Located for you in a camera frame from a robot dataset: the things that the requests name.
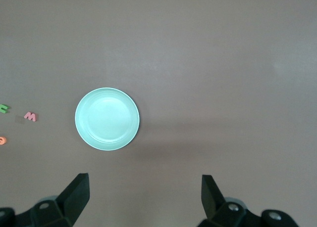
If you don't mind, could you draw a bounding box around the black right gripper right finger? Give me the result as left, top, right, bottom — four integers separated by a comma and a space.
198, 174, 261, 227

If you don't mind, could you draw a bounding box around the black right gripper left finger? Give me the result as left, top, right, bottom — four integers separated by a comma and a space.
29, 173, 90, 227

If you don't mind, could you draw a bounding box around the pink letter W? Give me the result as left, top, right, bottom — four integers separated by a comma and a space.
23, 111, 39, 122

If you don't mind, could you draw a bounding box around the green plate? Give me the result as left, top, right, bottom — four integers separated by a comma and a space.
74, 87, 140, 151

